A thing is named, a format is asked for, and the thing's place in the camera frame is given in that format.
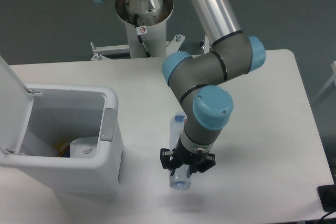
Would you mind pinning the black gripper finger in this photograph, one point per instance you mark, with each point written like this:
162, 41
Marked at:
202, 165
169, 160

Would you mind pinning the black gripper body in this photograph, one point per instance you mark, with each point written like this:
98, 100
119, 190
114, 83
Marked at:
183, 156

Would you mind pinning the clear plastic water bottle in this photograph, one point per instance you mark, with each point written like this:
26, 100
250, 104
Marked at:
181, 179

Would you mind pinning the white paper wrapper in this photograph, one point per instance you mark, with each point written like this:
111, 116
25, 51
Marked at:
85, 147

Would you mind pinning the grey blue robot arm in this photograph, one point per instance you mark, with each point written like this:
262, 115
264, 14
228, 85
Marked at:
195, 81

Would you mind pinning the yellow blue trash item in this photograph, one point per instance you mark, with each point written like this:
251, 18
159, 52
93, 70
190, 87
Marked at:
63, 149

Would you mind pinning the white trash can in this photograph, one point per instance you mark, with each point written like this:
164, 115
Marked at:
64, 113

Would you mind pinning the white trash can lid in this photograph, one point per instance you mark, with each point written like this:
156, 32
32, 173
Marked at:
16, 106

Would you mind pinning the black device at edge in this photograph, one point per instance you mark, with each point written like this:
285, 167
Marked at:
327, 197

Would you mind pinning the white furniture leg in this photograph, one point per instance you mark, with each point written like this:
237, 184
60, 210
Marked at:
326, 89

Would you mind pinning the white metal base frame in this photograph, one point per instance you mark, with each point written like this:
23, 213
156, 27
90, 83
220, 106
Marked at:
154, 48

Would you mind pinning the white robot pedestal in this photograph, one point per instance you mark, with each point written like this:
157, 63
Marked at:
144, 20

